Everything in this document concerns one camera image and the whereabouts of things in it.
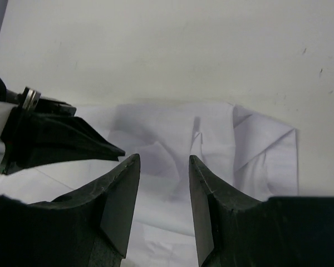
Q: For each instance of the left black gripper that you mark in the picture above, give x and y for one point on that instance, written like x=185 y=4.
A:
x=41 y=131

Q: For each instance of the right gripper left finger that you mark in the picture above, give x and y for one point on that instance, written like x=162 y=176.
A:
x=89 y=226

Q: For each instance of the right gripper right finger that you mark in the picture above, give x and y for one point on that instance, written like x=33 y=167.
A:
x=234 y=229

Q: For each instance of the white long sleeve shirt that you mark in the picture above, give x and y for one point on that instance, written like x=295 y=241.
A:
x=254 y=153

